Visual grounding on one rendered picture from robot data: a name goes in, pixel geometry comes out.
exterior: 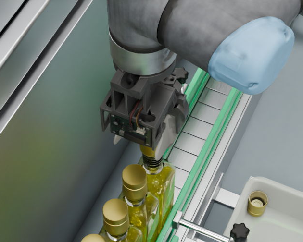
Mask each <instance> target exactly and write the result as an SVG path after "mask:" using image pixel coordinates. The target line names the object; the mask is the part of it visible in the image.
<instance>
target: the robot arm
mask: <svg viewBox="0 0 303 242"><path fill-rule="evenodd" d="M107 12H108V27H109V41H110V55H111V57H112V59H113V64H114V68H115V70H116V73H115V74H114V76H113V78H112V79H111V81H110V86H111V89H110V91H109V92H108V94H107V96H106V97H105V99H104V101H103V102H102V104H101V106H100V115H101V127H102V131H103V132H105V130H106V128H107V126H108V125H109V123H110V131H111V133H113V134H115V136H114V144H117V143H118V141H119V140H120V139H121V137H123V138H125V139H127V140H129V141H132V142H135V143H137V144H140V145H143V146H147V147H150V148H152V150H153V151H154V150H155V149H156V152H155V160H159V159H160V158H161V157H162V155H163V154H164V152H165V151H166V149H168V148H170V147H171V146H172V144H173V143H174V141H175V140H176V138H177V136H178V134H179V132H180V130H181V128H182V126H183V125H184V123H185V121H186V119H187V117H188V115H189V105H188V102H187V99H186V97H187V95H186V94H183V93H181V88H182V86H183V85H182V84H181V83H180V82H179V81H178V80H177V77H175V76H173V75H170V73H171V72H172V70H173V69H174V66H175V65H176V64H177V63H178V62H180V61H181V60H182V59H183V58H184V59H186V60H187V61H189V62H191V63H192V64H194V65H196V66H197V67H199V68H200V69H202V70H204V71H205V72H207V73H209V75H210V76H211V77H212V78H214V79H215V80H217V81H220V82H224V83H226V84H228V85H230V86H232V87H234V88H235V89H237V90H239V91H241V92H243V93H245V94H248V95H257V94H259V93H261V92H263V91H265V90H266V89H267V88H268V87H269V86H270V85H271V84H272V83H273V82H274V80H275V79H276V78H277V76H278V74H279V72H280V71H281V69H282V68H283V67H284V66H285V64H286V62H287V60H288V58H289V56H290V54H291V51H292V48H293V45H294V32H293V31H292V29H291V28H289V27H288V26H289V25H290V24H291V23H292V21H293V20H294V19H295V18H296V17H297V16H298V15H299V14H300V15H301V16H303V0H107ZM111 103H112V105H111ZM105 111H106V112H108V113H109V114H108V116H107V118H106V120H104V112H105ZM156 147H157V148H156Z"/></svg>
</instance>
